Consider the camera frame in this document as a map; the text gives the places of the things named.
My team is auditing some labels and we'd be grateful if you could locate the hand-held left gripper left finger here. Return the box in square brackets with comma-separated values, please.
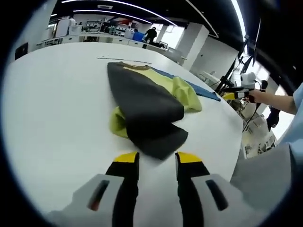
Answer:
[47, 151, 140, 227]

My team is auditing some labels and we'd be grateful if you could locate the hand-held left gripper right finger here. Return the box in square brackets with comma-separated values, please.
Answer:
[174, 151, 268, 227]

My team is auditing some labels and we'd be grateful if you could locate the yellow black blue garment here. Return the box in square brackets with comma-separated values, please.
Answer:
[107, 61, 222, 160]

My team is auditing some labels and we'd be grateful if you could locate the person's right hand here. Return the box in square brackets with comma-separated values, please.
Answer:
[247, 89, 263, 104]

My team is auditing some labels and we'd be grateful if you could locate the operator's arm, blue sleeve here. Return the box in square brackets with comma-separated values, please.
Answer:
[276, 81, 303, 171]

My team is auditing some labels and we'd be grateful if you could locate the grey mesh office chair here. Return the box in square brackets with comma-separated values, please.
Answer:
[230, 143, 294, 213]

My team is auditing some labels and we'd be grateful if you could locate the blue storage bin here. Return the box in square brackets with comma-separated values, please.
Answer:
[132, 32, 145, 43]

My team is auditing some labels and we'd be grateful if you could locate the black chair back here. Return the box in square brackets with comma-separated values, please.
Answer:
[15, 42, 29, 61]

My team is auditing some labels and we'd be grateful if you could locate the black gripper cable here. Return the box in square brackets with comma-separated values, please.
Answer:
[241, 101, 261, 133]

